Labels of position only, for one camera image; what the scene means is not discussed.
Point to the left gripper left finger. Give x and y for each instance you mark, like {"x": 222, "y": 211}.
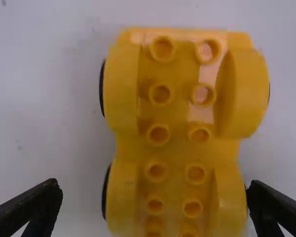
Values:
{"x": 27, "y": 212}

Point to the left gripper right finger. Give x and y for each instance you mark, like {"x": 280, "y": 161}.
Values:
{"x": 276, "y": 212}

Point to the yellow toy car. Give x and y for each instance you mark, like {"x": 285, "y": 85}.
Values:
{"x": 177, "y": 148}

